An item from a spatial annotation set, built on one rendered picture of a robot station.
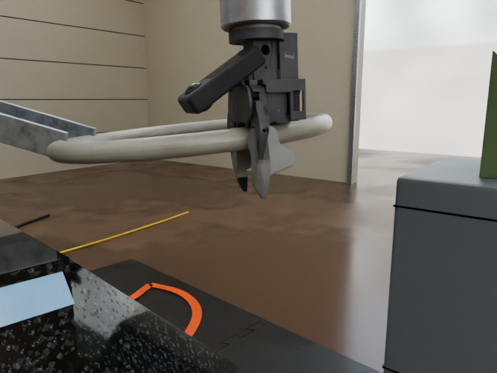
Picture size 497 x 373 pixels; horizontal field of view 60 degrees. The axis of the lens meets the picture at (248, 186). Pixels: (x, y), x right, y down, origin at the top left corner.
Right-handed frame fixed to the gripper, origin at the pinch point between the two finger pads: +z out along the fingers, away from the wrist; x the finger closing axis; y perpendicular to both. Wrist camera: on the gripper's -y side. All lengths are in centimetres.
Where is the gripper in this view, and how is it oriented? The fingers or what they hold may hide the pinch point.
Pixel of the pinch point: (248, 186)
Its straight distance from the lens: 58.4
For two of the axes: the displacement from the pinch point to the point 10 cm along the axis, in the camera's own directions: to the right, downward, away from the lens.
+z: 0.5, 9.8, 1.9
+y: 9.1, -1.2, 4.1
